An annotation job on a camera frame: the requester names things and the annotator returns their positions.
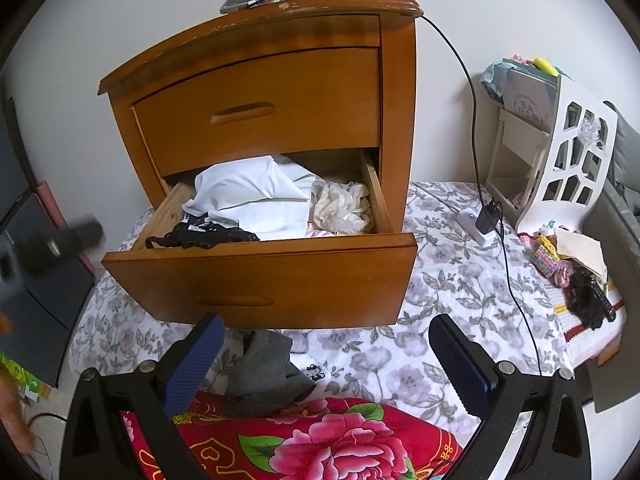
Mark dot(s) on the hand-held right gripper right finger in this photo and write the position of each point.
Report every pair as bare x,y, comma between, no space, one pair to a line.
457,365

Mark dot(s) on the black charger adapter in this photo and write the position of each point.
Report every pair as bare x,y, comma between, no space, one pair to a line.
487,219

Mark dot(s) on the colourful snack packet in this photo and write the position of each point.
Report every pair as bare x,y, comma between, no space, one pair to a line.
545,260

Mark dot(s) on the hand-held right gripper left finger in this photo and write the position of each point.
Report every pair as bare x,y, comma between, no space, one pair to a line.
192,365

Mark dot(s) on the wooden nightstand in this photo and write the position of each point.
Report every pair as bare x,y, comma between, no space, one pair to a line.
395,110

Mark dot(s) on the translucent plastic bag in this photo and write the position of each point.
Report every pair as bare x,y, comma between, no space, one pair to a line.
340,207

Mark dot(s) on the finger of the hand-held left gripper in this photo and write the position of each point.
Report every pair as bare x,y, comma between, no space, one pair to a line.
70,240

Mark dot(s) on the grey floral white quilt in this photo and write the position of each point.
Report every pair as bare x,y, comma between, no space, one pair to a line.
450,310

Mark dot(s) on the white cartoon print sock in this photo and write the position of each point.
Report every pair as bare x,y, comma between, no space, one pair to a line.
315,372

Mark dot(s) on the teal plastic bag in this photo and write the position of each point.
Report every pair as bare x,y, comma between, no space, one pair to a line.
492,80

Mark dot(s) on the red floral blanket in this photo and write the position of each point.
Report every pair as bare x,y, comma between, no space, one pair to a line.
350,440

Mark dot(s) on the white power strip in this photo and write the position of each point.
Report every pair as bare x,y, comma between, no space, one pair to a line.
467,217

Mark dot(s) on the wooden drawer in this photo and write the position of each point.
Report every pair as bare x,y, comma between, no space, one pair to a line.
250,280
300,100

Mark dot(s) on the white shirt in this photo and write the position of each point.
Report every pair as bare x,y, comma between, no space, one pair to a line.
240,185

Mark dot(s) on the clear crumpled plastic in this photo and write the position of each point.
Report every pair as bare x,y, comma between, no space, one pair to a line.
592,130

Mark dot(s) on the yellow small item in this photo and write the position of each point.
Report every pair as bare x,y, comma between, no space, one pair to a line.
545,66

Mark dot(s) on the green white box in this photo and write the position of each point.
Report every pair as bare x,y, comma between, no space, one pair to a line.
30,385

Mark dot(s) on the grey sock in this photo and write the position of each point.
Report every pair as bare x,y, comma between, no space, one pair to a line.
265,370

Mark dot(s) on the white red crochet mat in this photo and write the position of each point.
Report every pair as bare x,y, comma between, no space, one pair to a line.
575,335

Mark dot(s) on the white cutout storage rack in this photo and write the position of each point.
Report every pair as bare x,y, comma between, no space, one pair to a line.
537,220

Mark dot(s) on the grey book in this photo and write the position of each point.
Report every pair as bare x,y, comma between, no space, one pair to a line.
530,97

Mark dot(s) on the person's left hand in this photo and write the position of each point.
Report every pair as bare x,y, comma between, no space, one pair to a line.
12,410

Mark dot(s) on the dark cabinet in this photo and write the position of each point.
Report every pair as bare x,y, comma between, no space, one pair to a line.
45,320

